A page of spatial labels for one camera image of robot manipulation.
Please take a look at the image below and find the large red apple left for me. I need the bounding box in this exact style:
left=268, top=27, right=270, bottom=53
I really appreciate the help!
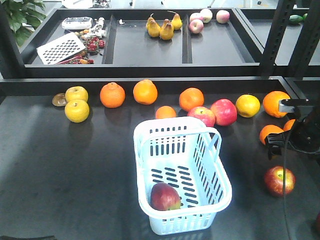
left=187, top=106, right=216, bottom=127

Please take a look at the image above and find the yellow apple pear back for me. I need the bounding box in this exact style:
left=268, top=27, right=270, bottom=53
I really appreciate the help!
left=65, top=86, right=89, bottom=102

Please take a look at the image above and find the yellow apple pear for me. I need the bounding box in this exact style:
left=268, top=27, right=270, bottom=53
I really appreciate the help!
left=64, top=99, right=90, bottom=123
left=65, top=86, right=89, bottom=102

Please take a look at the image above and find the black perforated upright post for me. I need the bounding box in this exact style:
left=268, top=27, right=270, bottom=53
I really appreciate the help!
left=258, top=0, right=296, bottom=78

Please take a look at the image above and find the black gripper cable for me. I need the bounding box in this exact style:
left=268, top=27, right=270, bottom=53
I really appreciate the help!
left=282, top=129, right=293, bottom=240

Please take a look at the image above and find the yellow apple pear front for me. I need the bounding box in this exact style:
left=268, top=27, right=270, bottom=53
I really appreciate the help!
left=64, top=99, right=90, bottom=123

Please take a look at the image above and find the pink apple back left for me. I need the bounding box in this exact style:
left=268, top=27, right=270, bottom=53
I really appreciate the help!
left=189, top=12, right=204, bottom=23

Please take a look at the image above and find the large orange back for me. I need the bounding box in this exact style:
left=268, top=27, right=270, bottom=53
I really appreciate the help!
left=179, top=87, right=205, bottom=112

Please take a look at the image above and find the small orange behind basket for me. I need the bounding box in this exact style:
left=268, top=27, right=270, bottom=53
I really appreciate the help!
left=155, top=105, right=177, bottom=119

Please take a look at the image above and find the yellow citrus fruit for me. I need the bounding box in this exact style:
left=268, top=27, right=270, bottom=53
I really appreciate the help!
left=235, top=94, right=261, bottom=118

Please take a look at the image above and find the pink apple far right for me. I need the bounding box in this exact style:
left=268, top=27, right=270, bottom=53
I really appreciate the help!
left=216, top=10, right=230, bottom=24

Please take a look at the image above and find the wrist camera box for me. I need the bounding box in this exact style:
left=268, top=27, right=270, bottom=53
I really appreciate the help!
left=278, top=99, right=316, bottom=114

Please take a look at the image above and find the brown yellow pears group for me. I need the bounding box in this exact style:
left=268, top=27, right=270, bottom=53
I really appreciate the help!
left=145, top=11, right=183, bottom=41

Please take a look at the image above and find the green potted plant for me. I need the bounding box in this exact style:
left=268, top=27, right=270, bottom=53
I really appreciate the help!
left=0, top=0, right=47, bottom=47

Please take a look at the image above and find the red cherry tomato pile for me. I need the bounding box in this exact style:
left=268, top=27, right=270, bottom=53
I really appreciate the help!
left=84, top=37, right=106, bottom=54

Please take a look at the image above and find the bumpy orange far left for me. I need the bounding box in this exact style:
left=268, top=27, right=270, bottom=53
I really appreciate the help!
left=99, top=82, right=126, bottom=109

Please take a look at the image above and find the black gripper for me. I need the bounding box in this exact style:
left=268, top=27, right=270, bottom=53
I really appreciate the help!
left=264, top=105, right=320, bottom=165

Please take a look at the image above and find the small orange left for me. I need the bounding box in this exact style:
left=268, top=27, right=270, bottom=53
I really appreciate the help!
left=259, top=124, right=284, bottom=145

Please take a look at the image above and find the white plastic device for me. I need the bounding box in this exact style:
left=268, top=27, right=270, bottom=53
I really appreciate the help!
left=61, top=16, right=93, bottom=30

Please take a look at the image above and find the small orange right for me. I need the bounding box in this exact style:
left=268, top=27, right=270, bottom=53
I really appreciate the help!
left=283, top=119, right=296, bottom=132

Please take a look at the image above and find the large red apple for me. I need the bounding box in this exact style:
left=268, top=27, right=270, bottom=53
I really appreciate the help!
left=187, top=106, right=216, bottom=127
left=210, top=98, right=238, bottom=126

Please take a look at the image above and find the brown mushroom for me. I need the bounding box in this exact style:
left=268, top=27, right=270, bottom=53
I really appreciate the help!
left=51, top=93, right=67, bottom=107

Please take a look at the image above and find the pink apple back middle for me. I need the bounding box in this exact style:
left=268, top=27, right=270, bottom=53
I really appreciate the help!
left=200, top=8, right=213, bottom=24

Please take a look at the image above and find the orange near divider upper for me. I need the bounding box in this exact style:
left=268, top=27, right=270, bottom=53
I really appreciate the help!
left=262, top=90, right=291, bottom=118

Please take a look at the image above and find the green avocado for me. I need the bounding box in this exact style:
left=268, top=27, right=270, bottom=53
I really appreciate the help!
left=288, top=14, right=304, bottom=25

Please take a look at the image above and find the light blue plastic basket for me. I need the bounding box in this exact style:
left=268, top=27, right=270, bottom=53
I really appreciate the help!
left=133, top=116, right=232, bottom=235

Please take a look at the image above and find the black wooden produce stand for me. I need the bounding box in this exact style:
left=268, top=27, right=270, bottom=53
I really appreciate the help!
left=0, top=8, right=320, bottom=240

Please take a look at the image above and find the pink apple front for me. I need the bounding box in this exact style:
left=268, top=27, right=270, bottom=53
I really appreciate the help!
left=188, top=19, right=204, bottom=34

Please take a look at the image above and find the white perforated plastic tray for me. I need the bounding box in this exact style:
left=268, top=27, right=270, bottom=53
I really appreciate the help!
left=36, top=32, right=86, bottom=65

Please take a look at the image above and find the pink apple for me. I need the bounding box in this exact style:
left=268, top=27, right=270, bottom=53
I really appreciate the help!
left=188, top=19, right=204, bottom=34
left=189, top=12, right=204, bottom=23
left=216, top=10, right=230, bottom=24
left=200, top=8, right=213, bottom=24

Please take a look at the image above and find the large red apple right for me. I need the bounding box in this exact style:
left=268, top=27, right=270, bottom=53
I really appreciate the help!
left=210, top=98, right=238, bottom=126

